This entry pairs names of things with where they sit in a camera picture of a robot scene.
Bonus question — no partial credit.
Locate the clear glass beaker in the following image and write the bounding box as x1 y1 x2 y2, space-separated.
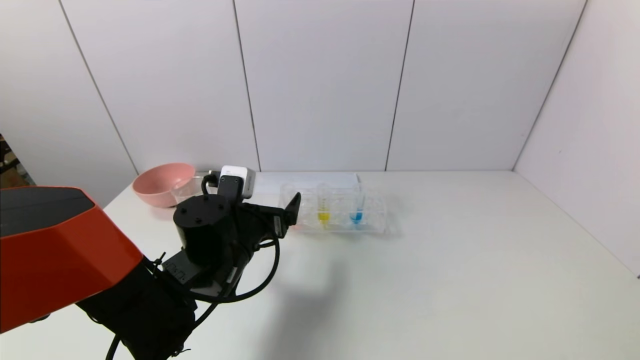
171 176 207 205

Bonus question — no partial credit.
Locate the flat white slab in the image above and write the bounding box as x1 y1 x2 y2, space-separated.
254 172 361 196

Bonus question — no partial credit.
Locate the test tube with yellow pigment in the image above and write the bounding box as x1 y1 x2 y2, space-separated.
317 183 332 227

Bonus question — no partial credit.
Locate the clear acrylic test tube rack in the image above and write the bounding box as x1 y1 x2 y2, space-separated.
279 182 389 235

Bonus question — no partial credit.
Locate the pink plastic bowl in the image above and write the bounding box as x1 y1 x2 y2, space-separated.
132 162 197 208

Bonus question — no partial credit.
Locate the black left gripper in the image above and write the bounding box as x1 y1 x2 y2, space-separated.
238 191 302 243

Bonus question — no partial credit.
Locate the test tube with blue pigment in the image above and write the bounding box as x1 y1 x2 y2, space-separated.
349 183 365 225

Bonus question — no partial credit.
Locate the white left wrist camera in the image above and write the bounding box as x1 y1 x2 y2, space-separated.
218 165 257 201

